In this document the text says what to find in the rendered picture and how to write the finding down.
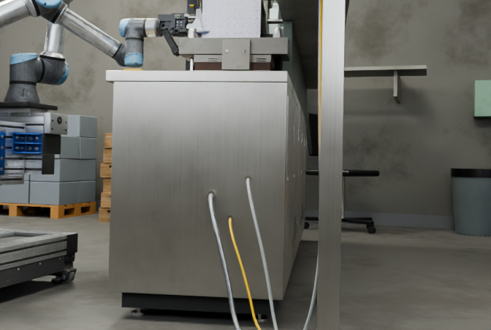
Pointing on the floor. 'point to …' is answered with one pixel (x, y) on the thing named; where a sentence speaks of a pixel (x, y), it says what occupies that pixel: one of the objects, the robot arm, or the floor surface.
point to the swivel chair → (343, 174)
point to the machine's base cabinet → (283, 240)
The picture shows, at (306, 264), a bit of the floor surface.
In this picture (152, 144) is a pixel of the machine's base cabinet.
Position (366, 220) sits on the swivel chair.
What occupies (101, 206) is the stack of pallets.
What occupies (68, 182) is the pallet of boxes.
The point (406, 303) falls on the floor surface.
